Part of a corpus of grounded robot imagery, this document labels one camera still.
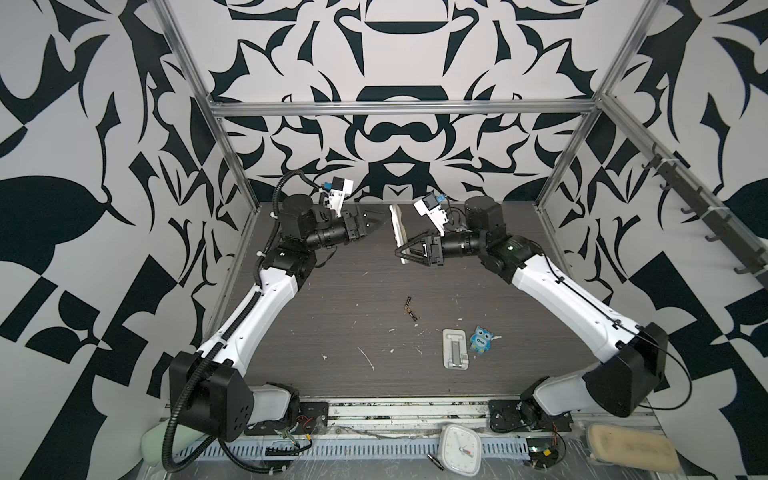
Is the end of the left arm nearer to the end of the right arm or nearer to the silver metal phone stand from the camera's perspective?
the end of the right arm

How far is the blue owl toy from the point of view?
2.83ft

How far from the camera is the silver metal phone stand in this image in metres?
0.83

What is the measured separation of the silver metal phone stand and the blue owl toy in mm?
24
